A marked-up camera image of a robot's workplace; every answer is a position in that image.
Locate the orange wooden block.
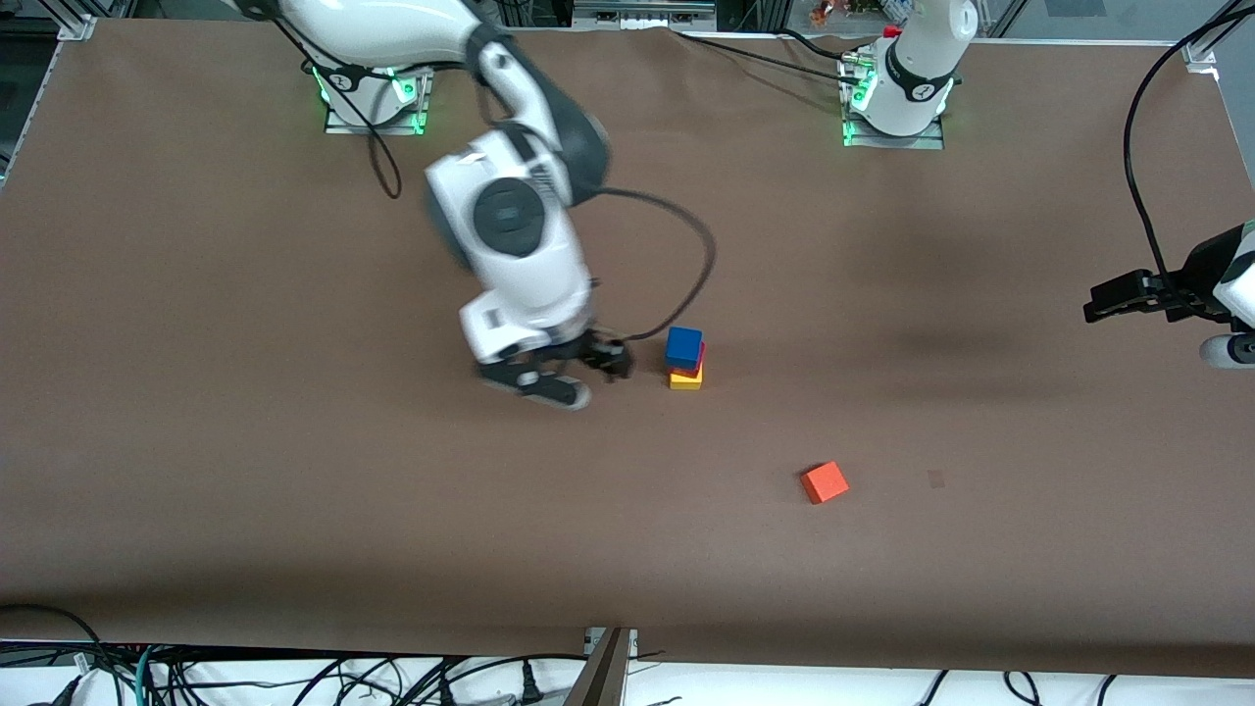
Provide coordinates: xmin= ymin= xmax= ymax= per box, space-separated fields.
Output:
xmin=800 ymin=461 xmax=850 ymax=505

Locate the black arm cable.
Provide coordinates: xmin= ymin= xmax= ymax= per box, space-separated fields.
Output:
xmin=1124 ymin=0 xmax=1255 ymax=287
xmin=273 ymin=18 xmax=719 ymax=344

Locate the brown table cover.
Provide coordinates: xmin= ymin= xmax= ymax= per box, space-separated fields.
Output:
xmin=0 ymin=18 xmax=1255 ymax=680

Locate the black cables to arm base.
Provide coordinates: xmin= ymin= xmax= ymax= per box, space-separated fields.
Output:
xmin=672 ymin=27 xmax=866 ymax=85

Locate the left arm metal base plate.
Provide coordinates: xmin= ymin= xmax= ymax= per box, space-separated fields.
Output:
xmin=841 ymin=54 xmax=945 ymax=150

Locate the black looped floor cable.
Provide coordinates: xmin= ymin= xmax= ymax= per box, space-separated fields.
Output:
xmin=0 ymin=602 xmax=114 ymax=678

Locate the white power strip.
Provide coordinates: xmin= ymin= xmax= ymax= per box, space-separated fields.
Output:
xmin=574 ymin=0 xmax=719 ymax=26

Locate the black power plug cable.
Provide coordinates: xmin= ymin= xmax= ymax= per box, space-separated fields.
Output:
xmin=431 ymin=659 xmax=548 ymax=706

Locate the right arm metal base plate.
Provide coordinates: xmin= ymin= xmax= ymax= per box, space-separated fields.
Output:
xmin=324 ymin=67 xmax=430 ymax=136

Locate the grey support beam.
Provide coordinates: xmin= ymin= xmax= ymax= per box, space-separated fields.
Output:
xmin=563 ymin=628 xmax=633 ymax=706

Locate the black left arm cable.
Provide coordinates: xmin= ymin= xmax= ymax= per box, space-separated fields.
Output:
xmin=1124 ymin=0 xmax=1255 ymax=287

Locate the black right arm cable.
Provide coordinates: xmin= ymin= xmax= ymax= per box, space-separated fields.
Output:
xmin=273 ymin=18 xmax=719 ymax=344

